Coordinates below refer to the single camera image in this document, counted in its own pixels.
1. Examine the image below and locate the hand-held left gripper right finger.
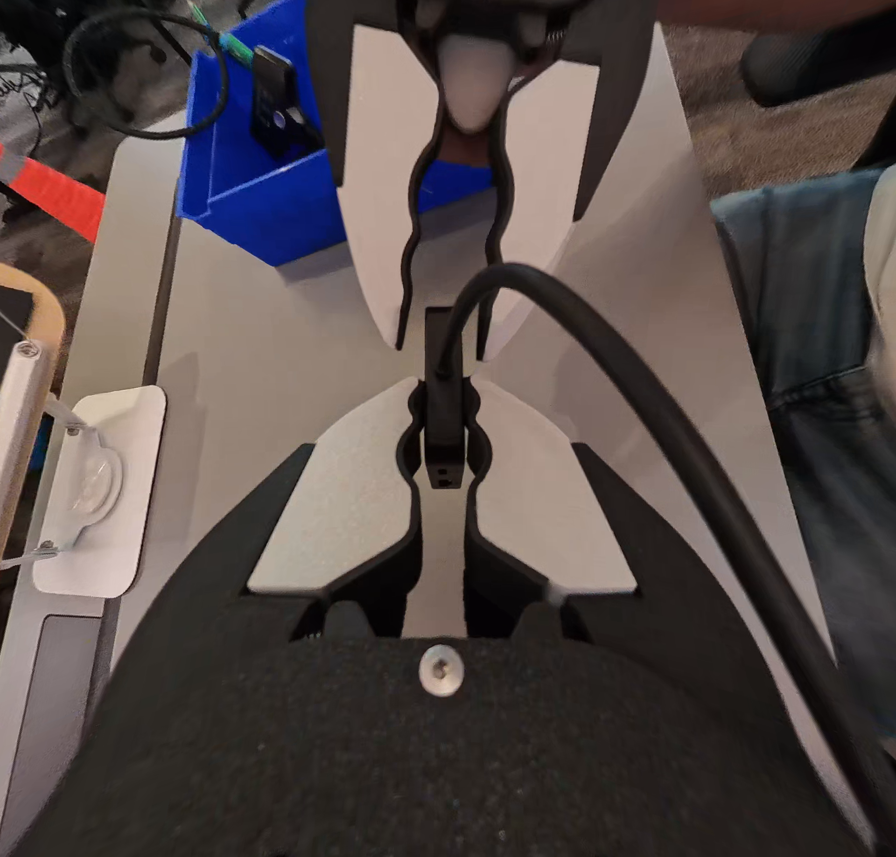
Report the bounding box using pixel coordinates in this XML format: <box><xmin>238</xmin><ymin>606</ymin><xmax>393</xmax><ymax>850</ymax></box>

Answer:
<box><xmin>465</xmin><ymin>377</ymin><xmax>641</xmax><ymax>631</ymax></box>

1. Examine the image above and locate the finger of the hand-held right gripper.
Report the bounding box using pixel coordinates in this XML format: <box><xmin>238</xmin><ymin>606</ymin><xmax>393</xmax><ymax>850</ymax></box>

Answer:
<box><xmin>341</xmin><ymin>25</ymin><xmax>449</xmax><ymax>347</ymax></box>
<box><xmin>481</xmin><ymin>60</ymin><xmax>606</xmax><ymax>361</ymax></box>

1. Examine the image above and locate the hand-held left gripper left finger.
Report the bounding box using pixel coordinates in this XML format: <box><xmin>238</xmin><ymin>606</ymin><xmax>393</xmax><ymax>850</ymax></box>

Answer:
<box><xmin>248</xmin><ymin>377</ymin><xmax>425</xmax><ymax>631</ymax></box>

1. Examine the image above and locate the blue plastic bin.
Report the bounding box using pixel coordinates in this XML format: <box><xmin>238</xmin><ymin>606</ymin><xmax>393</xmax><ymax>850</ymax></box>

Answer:
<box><xmin>178</xmin><ymin>0</ymin><xmax>494</xmax><ymax>267</ymax></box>

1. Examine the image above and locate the smooth black hub cable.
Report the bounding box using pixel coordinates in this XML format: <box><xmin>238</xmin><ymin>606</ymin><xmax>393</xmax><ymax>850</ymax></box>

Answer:
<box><xmin>437</xmin><ymin>260</ymin><xmax>896</xmax><ymax>847</ymax></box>

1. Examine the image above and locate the black braided cable green plug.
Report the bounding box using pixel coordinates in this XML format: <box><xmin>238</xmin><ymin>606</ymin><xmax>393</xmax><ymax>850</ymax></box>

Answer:
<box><xmin>61</xmin><ymin>1</ymin><xmax>256</xmax><ymax>144</ymax></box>

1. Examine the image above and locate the black chair armrest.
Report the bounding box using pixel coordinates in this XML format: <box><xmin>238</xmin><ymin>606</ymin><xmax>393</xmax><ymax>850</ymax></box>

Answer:
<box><xmin>740</xmin><ymin>21</ymin><xmax>896</xmax><ymax>109</ymax></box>

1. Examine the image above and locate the silver stand base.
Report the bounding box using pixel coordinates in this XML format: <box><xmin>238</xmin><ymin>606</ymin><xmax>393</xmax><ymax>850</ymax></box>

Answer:
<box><xmin>28</xmin><ymin>384</ymin><xmax>169</xmax><ymax>600</ymax></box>

